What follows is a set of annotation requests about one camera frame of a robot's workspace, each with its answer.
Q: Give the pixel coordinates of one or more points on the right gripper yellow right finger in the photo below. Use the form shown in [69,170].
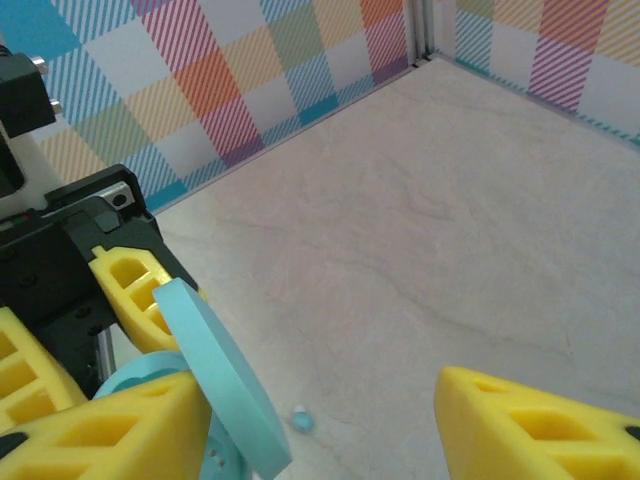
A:
[475,440]

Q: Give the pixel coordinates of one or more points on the aluminium corner post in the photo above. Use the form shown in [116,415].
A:
[422,30]

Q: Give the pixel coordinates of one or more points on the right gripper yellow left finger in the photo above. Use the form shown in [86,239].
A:
[175,440]

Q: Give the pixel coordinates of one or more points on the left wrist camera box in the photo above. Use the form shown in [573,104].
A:
[25,95]

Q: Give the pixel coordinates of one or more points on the blue earbud charging case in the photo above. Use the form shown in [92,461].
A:
[220,360]

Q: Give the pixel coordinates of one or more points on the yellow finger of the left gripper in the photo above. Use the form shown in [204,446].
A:
[50,370]
[115,295]

